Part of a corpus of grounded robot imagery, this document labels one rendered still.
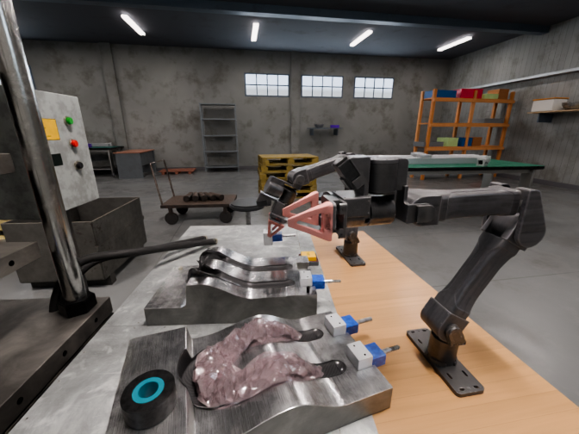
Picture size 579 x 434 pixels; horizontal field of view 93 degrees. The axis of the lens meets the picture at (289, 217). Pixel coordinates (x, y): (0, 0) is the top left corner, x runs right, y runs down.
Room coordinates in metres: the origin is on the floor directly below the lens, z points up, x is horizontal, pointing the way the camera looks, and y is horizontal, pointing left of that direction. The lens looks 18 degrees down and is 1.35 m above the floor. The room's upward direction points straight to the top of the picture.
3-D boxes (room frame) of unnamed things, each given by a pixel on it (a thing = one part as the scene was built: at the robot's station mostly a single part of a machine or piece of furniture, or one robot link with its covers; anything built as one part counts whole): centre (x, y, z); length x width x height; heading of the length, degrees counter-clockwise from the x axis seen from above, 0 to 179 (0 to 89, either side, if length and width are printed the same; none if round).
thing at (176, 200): (4.19, 1.43, 0.46); 1.15 x 0.70 x 0.91; 98
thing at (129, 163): (8.65, 4.76, 0.38); 1.41 x 0.72 x 0.75; 10
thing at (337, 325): (0.60, -0.16, 0.86); 0.13 x 0.05 x 0.05; 110
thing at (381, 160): (0.51, -0.20, 1.24); 0.12 x 0.09 x 0.12; 100
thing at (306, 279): (0.76, -0.10, 0.89); 0.13 x 0.05 x 0.05; 93
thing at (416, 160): (4.39, -2.35, 0.50); 2.75 x 1.07 x 0.99; 95
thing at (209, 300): (0.81, 0.17, 0.87); 0.50 x 0.26 x 0.14; 93
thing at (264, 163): (5.88, 0.07, 0.42); 1.20 x 0.82 x 0.84; 101
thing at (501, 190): (0.54, -0.37, 1.17); 0.30 x 0.09 x 0.12; 100
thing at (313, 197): (0.50, -0.03, 1.20); 0.09 x 0.07 x 0.07; 100
